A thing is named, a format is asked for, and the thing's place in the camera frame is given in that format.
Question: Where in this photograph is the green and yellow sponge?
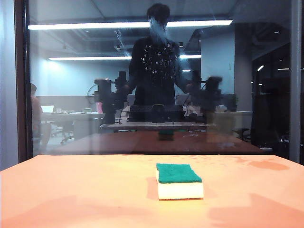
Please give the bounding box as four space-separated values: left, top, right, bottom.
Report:
155 162 205 201

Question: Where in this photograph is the large glass window pane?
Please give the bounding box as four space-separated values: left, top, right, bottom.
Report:
25 0 292 155

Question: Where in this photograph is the dark brown window frame post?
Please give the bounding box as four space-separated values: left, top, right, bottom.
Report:
14 0 34 164

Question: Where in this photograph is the grey window frame post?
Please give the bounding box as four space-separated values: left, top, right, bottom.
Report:
289 0 304 166

